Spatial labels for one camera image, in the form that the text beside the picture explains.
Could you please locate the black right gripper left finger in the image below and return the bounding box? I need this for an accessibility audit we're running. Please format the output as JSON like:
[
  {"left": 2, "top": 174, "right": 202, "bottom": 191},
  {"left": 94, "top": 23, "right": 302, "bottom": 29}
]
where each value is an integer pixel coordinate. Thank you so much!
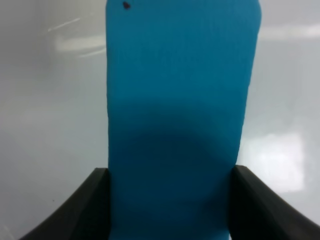
[{"left": 22, "top": 168, "right": 111, "bottom": 240}]

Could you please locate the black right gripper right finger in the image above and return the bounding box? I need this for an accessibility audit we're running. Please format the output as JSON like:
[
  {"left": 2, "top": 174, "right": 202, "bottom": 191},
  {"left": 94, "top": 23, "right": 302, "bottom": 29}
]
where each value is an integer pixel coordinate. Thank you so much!
[{"left": 228, "top": 165, "right": 320, "bottom": 240}]

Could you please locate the teal whiteboard eraser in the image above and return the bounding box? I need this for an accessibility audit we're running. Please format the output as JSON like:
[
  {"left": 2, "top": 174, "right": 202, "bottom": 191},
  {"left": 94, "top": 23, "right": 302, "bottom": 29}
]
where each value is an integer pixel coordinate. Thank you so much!
[{"left": 106, "top": 0, "right": 261, "bottom": 240}]

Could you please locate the white whiteboard with aluminium frame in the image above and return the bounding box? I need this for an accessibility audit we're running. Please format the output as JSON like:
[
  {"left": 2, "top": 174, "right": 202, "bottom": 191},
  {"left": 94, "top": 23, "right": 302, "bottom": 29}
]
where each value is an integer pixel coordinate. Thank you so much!
[{"left": 0, "top": 0, "right": 320, "bottom": 240}]

